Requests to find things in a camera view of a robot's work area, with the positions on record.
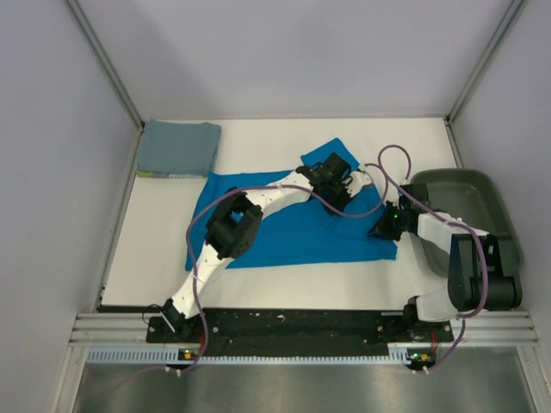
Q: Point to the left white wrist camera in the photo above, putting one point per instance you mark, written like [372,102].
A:
[357,181]

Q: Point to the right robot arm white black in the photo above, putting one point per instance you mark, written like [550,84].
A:
[482,269]

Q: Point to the bright blue t shirt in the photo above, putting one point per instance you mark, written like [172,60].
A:
[304,233]

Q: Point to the aluminium corner post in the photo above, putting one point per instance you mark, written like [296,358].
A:
[81,19]
[505,25]

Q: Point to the folded shirt with green print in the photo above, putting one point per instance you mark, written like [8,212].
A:
[159,175]

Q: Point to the right aluminium corner post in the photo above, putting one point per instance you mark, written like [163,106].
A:
[505,25]

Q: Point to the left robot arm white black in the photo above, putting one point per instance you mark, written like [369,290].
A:
[233,226]

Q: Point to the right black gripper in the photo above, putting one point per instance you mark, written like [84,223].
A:
[381,228]

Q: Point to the grey slotted cable duct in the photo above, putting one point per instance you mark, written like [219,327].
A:
[230,354]

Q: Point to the dark green plastic bin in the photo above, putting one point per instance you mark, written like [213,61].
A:
[469,195]

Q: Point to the left aluminium corner post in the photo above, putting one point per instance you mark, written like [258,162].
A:
[81,19]

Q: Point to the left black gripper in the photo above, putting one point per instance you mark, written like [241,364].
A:
[345,194]

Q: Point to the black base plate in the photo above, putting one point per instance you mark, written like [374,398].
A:
[256,327]

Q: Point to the folded grey-blue t shirt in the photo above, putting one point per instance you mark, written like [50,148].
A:
[180,148]

